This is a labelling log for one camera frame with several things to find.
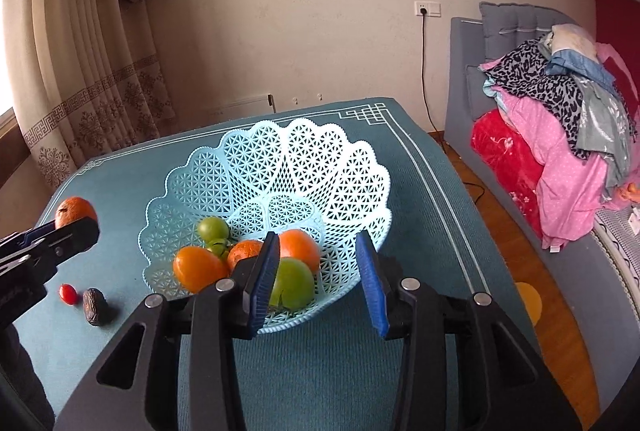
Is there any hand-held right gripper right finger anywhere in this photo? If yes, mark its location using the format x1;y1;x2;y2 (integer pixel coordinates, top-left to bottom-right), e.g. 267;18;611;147
355;232;583;431

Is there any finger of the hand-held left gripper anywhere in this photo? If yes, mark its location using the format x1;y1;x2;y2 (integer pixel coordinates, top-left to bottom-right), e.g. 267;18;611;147
0;220;57;260
0;217;100;286

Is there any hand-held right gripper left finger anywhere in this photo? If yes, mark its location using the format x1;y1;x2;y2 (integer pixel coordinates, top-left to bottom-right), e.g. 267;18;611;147
52;231;281;431

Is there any small marked mandarin orange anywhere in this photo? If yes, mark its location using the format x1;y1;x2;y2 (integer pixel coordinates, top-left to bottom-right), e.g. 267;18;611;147
55;196;98;232

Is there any large green tomato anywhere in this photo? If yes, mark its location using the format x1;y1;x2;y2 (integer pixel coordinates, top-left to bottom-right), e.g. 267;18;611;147
268;257;316;312

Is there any large mandarin orange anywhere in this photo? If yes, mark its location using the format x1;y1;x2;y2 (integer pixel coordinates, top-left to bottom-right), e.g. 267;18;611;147
227;239;265;273

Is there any large orange tomato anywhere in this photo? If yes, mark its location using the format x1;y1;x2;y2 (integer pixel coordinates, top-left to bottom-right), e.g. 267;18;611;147
278;229;321;274

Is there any green tomato with stem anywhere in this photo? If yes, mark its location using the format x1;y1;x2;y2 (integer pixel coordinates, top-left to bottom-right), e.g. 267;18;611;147
206;238;232;260

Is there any oval orange tomato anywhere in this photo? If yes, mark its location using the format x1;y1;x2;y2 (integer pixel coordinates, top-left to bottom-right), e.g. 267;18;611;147
173;245;230;293

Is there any small green tomato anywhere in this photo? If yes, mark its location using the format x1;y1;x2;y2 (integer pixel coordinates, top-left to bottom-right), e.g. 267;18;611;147
196;217;230;243

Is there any light blue plastic basket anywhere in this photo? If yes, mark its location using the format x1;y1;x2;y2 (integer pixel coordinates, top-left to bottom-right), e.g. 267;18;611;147
137;118;392;336

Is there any dark wrinkled dried fruit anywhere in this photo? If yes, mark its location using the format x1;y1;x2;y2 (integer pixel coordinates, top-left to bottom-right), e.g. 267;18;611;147
82;288;110;327

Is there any wooden framed window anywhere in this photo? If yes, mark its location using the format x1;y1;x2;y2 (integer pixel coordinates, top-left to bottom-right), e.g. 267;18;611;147
0;0;36;188

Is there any yellow round stool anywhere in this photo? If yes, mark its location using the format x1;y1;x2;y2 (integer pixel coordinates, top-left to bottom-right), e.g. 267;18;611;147
515;282;544;328

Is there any beige patterned curtain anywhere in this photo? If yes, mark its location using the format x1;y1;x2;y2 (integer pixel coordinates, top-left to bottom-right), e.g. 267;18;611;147
0;0;177;192

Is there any red floral blanket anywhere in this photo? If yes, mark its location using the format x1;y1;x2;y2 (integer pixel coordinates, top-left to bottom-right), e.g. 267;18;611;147
471;108;547;238

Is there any pile of clothes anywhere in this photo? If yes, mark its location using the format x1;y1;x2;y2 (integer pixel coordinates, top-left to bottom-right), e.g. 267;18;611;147
482;43;640;253

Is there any grey bed cover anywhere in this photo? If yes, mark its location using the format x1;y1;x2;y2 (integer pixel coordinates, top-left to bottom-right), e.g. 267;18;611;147
545;203;640;414

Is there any grey sofa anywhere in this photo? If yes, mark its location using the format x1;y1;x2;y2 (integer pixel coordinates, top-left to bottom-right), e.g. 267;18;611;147
446;2;596;172

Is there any silver grey cloth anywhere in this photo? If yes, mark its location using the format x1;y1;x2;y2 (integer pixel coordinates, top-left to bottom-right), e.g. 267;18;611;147
572;73;634;185

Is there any light blue cloth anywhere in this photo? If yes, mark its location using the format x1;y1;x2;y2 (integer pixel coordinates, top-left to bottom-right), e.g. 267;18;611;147
545;48;617;85

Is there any white cloth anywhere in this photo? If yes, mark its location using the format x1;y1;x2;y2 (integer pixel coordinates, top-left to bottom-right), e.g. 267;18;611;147
542;24;598;56

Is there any red wall panel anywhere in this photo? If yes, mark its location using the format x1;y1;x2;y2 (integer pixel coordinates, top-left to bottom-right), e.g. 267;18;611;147
594;0;640;62

